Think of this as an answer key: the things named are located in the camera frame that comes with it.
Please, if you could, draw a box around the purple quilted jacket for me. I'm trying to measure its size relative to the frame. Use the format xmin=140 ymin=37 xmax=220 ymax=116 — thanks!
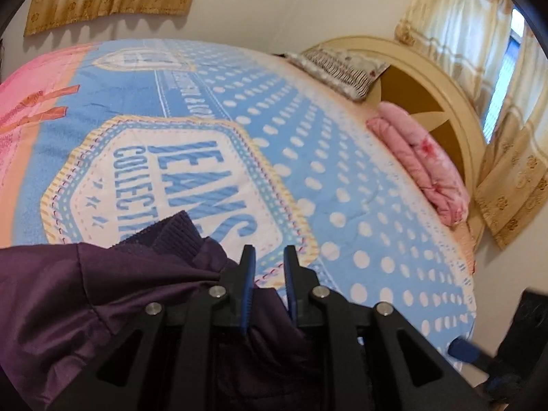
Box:
xmin=0 ymin=211 xmax=335 ymax=411

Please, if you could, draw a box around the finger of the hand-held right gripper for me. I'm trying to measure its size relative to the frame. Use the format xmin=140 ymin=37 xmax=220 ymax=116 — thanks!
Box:
xmin=485 ymin=372 xmax=524 ymax=397
xmin=448 ymin=336 xmax=502 ymax=372

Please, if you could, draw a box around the cream sheer patterned curtain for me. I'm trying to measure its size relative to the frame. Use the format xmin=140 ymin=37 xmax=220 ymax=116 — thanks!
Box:
xmin=394 ymin=0 xmax=548 ymax=250

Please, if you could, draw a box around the blue and pink printed bedcover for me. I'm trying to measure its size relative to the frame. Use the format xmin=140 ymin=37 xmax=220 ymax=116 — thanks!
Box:
xmin=0 ymin=38 xmax=478 ymax=370

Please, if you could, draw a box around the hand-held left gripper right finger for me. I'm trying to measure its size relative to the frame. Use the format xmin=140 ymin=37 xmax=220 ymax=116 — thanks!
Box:
xmin=284 ymin=245 xmax=489 ymax=411

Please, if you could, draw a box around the window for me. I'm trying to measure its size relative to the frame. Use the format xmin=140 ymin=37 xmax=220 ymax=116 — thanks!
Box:
xmin=483 ymin=8 xmax=530 ymax=145

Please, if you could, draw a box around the cream round bed headboard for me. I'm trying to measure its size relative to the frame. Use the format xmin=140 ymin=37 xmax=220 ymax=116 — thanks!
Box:
xmin=300 ymin=36 xmax=487 ymax=246

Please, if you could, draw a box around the striped floral pillow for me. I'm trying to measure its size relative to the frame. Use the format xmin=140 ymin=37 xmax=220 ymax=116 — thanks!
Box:
xmin=284 ymin=47 xmax=391 ymax=102

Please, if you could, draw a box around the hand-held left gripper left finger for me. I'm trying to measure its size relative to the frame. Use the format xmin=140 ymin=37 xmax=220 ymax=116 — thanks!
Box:
xmin=50 ymin=245 xmax=257 ymax=411

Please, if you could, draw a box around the pink folded quilt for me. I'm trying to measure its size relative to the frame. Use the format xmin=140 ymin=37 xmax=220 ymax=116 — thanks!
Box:
xmin=366 ymin=101 xmax=472 ymax=227

